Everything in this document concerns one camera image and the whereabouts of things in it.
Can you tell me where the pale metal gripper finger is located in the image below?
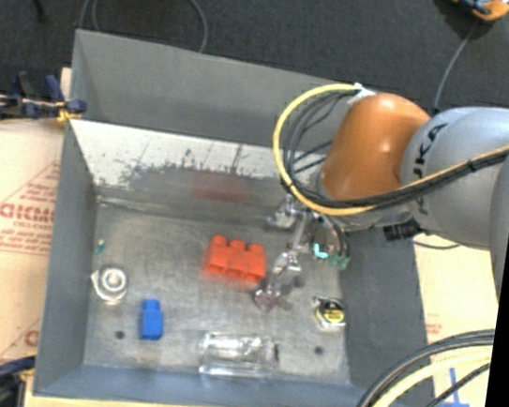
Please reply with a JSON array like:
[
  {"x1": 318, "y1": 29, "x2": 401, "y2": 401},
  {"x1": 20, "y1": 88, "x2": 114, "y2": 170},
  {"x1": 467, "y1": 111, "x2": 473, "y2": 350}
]
[
  {"x1": 252, "y1": 248, "x2": 292, "y2": 315},
  {"x1": 278, "y1": 254, "x2": 304, "y2": 302}
]

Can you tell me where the orange toy brick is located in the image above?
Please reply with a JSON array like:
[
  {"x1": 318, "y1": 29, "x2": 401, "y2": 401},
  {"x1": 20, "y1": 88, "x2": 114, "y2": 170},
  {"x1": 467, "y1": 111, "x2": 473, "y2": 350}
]
[{"x1": 202, "y1": 233, "x2": 273, "y2": 286}]

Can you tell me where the yellow and black tape measure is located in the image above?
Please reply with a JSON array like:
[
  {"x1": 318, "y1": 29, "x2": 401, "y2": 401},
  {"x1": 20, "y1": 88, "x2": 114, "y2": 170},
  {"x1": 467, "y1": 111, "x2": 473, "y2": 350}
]
[{"x1": 311, "y1": 295, "x2": 350, "y2": 333}]

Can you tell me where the small blue block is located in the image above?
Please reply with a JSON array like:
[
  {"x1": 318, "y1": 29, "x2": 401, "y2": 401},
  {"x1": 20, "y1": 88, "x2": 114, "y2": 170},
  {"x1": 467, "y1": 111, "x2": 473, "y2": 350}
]
[{"x1": 135, "y1": 295, "x2": 170, "y2": 343}]

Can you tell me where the grey metal bin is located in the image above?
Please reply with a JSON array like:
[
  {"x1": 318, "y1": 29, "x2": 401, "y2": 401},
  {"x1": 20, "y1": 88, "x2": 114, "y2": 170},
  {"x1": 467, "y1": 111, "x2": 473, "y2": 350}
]
[{"x1": 21, "y1": 28, "x2": 487, "y2": 407}]

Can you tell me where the clear round glass lid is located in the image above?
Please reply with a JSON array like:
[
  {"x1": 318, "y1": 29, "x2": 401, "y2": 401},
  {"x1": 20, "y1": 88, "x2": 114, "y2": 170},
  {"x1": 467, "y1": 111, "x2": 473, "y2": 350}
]
[{"x1": 86, "y1": 262, "x2": 132, "y2": 307}]

